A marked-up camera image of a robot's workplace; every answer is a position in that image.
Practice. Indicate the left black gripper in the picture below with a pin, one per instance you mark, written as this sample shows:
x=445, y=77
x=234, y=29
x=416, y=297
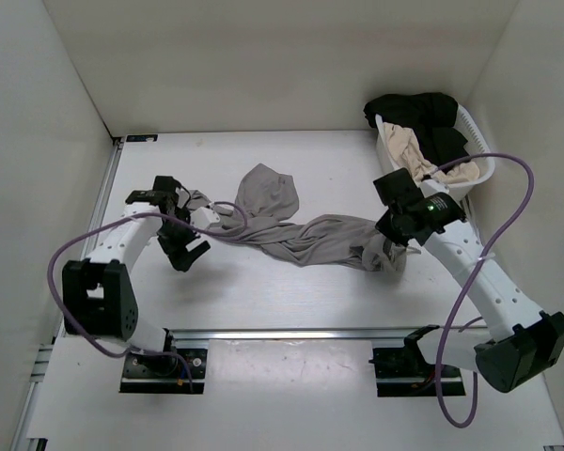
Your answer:
x=182, y=261

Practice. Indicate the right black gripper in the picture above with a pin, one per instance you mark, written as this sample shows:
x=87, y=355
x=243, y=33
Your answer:
x=383, y=226

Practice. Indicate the grey trousers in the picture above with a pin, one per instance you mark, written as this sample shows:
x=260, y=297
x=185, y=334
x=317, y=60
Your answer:
x=260, y=217

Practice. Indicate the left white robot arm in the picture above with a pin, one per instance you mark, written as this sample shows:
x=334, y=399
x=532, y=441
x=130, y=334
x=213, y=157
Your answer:
x=98, y=291

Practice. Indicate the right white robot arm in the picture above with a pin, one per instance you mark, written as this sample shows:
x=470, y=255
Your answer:
x=521, y=340

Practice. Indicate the beige trousers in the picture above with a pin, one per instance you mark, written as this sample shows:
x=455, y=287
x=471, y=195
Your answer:
x=405, y=151

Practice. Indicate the black trousers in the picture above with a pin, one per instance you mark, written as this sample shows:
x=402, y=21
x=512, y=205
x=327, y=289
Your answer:
x=431, y=116

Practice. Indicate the white laundry basket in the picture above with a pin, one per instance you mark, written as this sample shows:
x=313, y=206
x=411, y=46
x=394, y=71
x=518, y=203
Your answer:
x=476, y=144

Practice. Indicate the black label sticker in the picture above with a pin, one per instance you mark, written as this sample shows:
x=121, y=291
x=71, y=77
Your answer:
x=141, y=138

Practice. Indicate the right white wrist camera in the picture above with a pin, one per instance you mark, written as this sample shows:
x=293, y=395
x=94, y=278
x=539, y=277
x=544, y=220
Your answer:
x=430, y=186

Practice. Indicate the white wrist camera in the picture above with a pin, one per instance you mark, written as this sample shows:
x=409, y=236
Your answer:
x=204, y=218
x=430, y=186

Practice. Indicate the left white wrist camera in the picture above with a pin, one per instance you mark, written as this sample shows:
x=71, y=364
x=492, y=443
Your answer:
x=204, y=218

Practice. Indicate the right aluminium rail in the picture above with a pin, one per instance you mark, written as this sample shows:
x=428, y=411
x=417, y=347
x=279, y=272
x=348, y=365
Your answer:
x=468, y=207

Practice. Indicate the aluminium rail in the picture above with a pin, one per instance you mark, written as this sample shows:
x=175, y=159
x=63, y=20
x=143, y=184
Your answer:
x=390, y=337
x=97, y=214
x=468, y=207

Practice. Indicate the front aluminium rail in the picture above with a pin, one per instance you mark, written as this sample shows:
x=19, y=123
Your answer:
x=390, y=337

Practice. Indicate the left aluminium rail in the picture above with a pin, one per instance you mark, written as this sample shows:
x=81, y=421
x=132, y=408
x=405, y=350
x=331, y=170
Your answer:
x=97, y=214

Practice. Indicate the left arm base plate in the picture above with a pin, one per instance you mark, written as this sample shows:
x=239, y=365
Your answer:
x=165, y=375

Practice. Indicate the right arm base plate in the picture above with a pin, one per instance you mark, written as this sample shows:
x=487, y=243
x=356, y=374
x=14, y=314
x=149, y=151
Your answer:
x=397, y=374

